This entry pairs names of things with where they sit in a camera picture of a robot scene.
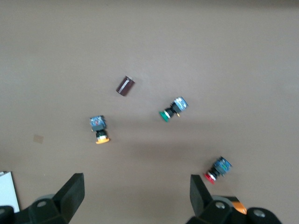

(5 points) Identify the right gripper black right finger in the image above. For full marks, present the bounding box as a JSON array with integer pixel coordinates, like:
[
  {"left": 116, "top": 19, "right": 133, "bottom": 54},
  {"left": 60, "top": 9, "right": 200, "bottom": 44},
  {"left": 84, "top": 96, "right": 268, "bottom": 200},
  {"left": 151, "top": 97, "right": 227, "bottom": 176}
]
[{"left": 186, "top": 174, "right": 248, "bottom": 224}]

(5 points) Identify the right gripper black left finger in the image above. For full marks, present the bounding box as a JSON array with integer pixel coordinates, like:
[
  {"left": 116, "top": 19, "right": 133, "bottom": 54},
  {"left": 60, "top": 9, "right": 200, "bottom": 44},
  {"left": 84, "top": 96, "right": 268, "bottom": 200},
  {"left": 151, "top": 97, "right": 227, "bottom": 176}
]
[{"left": 20, "top": 173, "right": 85, "bottom": 224}]

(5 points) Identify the yellow push button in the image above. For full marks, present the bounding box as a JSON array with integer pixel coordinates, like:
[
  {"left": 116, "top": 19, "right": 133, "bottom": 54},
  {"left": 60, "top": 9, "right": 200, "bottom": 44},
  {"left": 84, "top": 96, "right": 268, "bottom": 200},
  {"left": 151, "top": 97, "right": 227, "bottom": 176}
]
[{"left": 89, "top": 115, "right": 111, "bottom": 145}]

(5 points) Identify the red push button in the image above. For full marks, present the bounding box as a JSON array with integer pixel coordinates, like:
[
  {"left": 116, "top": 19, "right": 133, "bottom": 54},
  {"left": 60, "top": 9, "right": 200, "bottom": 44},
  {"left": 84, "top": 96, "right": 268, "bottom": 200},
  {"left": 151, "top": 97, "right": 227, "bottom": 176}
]
[{"left": 203, "top": 156, "right": 233, "bottom": 185}]

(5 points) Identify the white drawer cabinet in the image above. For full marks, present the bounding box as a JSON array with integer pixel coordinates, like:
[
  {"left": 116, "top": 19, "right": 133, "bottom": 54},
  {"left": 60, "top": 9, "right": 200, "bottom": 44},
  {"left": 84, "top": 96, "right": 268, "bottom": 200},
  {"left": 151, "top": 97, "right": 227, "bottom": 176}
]
[{"left": 0, "top": 171, "right": 21, "bottom": 213}]

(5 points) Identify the green push button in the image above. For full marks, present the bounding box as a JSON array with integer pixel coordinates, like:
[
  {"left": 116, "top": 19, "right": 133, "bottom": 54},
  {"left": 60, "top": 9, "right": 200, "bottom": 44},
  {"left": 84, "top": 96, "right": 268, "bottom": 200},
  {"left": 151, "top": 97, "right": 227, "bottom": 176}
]
[{"left": 159, "top": 97, "right": 189, "bottom": 123}]

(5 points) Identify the dark brown capacitor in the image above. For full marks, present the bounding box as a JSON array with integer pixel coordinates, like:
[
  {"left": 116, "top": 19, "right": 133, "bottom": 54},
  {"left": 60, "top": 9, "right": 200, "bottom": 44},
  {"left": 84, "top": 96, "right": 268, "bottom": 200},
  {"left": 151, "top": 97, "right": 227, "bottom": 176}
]
[{"left": 116, "top": 75, "right": 136, "bottom": 97}]

